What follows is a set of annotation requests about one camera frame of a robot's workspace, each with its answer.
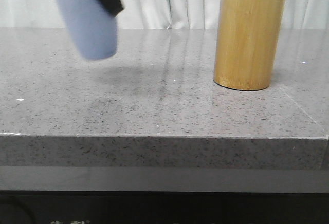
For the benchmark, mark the bamboo cylinder holder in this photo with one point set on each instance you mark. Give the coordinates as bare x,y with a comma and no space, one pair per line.
247,38

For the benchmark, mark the blue plastic cup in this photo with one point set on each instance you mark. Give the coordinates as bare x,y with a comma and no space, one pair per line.
92,29

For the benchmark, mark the white curtain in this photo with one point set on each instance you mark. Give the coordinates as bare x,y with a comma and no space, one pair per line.
161,14

